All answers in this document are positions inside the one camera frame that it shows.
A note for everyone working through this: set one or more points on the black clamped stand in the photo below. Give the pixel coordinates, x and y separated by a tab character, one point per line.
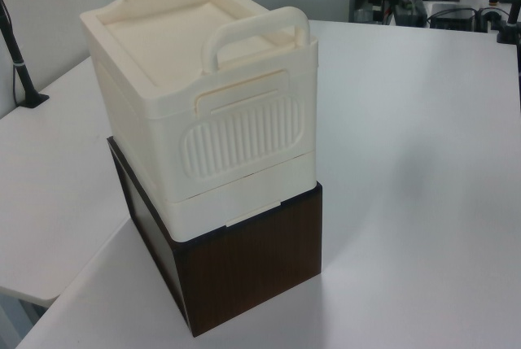
510	19

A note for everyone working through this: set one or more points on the black clamped pole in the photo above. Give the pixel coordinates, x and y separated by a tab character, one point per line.
20	68

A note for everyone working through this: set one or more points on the dark brown wooden drawer box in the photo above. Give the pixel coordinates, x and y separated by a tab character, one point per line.
252	267

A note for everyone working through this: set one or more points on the black box device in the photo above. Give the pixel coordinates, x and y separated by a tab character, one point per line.
452	17

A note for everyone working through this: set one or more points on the dark electronics unit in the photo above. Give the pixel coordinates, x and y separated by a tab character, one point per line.
414	9

